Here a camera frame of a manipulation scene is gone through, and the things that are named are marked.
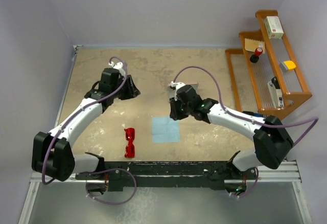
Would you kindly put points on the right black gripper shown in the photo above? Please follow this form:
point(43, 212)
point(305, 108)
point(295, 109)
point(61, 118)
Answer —
point(174, 113)

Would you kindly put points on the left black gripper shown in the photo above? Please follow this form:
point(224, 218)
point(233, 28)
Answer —
point(132, 91)

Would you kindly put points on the pink glasses case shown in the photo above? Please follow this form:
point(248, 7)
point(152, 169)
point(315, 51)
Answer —
point(194, 84)

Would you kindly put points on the blue cleaning cloth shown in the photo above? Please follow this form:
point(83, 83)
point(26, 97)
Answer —
point(165, 130)

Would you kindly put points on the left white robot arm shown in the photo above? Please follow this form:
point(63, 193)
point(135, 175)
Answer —
point(52, 151)

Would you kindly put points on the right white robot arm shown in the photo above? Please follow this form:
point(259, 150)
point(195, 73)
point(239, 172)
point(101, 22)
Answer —
point(271, 141)

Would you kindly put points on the red sunglasses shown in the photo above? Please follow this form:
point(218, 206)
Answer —
point(130, 137)

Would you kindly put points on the blue small object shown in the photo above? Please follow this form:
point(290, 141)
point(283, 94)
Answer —
point(250, 113)

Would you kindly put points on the red black stamp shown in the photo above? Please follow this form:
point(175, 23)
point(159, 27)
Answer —
point(255, 57)

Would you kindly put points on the wooden tiered shelf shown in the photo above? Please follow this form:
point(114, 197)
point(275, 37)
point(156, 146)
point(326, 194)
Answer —
point(249, 80)

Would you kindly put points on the tan paper packet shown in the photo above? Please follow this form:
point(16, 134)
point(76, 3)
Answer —
point(251, 45)

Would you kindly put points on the white black device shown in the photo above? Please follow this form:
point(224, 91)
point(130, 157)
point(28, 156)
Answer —
point(275, 93)

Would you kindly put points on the yellow grey sponge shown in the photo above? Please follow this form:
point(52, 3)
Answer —
point(287, 66)

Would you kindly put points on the white red box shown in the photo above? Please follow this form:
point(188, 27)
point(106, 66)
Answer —
point(273, 27)

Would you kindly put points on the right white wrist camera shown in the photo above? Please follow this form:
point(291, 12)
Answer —
point(173, 88)

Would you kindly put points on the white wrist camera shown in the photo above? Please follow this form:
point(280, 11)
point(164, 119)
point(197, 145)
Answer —
point(173, 88)
point(120, 66)

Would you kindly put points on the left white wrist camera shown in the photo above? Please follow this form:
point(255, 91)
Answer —
point(120, 66)

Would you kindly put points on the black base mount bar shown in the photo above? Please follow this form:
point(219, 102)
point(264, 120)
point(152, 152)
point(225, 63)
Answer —
point(216, 175)

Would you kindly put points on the aluminium frame rail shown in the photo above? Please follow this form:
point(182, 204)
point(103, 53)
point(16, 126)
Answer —
point(169, 192)

